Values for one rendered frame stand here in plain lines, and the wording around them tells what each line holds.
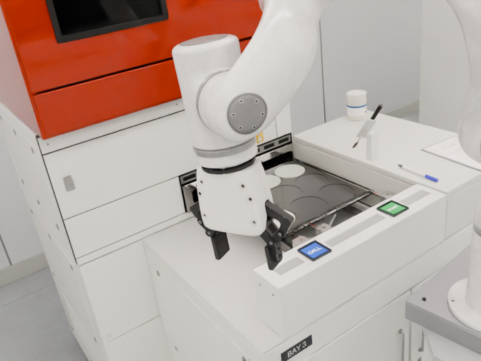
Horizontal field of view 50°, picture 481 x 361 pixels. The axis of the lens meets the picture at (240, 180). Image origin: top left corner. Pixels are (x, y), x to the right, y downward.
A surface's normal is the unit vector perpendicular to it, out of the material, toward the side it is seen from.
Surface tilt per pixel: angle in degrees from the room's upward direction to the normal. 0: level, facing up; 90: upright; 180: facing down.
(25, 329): 0
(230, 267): 0
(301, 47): 72
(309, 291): 90
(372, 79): 90
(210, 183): 86
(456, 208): 90
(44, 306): 0
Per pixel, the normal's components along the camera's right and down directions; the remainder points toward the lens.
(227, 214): -0.52, 0.41
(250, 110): 0.32, 0.31
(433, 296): -0.10, -0.91
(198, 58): -0.12, 0.43
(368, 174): -0.82, 0.34
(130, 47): 0.56, 0.30
